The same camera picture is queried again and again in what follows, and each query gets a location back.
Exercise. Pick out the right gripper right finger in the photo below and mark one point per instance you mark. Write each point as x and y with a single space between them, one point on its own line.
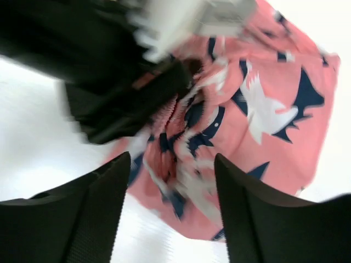
262 224

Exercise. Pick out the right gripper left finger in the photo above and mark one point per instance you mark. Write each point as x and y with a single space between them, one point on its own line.
74 222

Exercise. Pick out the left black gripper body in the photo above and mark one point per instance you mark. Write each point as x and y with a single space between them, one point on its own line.
111 90

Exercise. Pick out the pink shark print shorts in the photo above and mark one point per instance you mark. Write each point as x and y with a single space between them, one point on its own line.
261 99

